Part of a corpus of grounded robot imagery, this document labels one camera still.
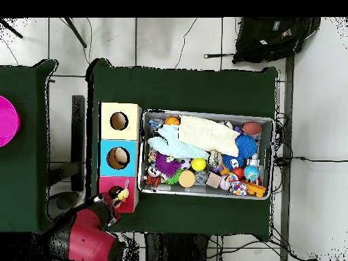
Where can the pink plastic bowl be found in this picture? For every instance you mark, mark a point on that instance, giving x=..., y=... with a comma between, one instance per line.
x=8, y=122

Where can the grey metal rail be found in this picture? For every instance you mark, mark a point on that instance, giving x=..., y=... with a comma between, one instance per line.
x=288, y=95

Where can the silver mesh bin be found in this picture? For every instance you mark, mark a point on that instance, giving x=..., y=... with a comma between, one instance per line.
x=206, y=193

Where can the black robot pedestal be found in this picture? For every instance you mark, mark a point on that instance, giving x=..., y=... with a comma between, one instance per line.
x=176, y=250

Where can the black tripod leg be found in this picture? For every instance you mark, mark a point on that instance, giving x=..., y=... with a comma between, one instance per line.
x=12, y=30
x=76, y=32

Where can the purple spiky monster toy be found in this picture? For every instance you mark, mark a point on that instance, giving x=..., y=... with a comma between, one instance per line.
x=167, y=165

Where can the dark green tablecloth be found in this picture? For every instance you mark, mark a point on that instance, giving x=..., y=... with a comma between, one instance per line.
x=27, y=176
x=190, y=87

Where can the mint waffle cloth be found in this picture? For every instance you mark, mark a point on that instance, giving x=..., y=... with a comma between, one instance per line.
x=174, y=146

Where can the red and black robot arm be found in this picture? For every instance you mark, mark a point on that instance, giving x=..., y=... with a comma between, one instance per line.
x=87, y=239

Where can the black backpack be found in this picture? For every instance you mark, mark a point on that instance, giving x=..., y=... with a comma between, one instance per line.
x=266, y=40

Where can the cream waffle cloth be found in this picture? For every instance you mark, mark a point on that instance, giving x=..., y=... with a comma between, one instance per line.
x=206, y=134

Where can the round orange sponge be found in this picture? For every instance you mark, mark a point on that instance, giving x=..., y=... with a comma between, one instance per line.
x=186, y=179

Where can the orange toy basketball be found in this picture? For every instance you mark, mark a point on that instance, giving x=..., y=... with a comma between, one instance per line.
x=171, y=121

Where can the yellow duck plush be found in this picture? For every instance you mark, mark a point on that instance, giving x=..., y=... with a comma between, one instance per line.
x=123, y=194

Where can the wooden box with three holes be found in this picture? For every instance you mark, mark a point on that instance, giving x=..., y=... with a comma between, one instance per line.
x=130, y=133

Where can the orange plastic toy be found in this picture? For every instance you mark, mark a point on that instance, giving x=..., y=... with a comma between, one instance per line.
x=257, y=189

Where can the blue green globe ball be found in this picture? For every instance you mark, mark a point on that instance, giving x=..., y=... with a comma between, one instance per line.
x=251, y=173

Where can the black panel on stand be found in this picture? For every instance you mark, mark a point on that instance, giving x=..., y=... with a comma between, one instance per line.
x=78, y=136

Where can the blue spiky ball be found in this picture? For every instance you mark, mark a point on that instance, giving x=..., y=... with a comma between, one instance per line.
x=246, y=146

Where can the brown toy football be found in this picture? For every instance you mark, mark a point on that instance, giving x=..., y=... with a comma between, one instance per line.
x=252, y=128

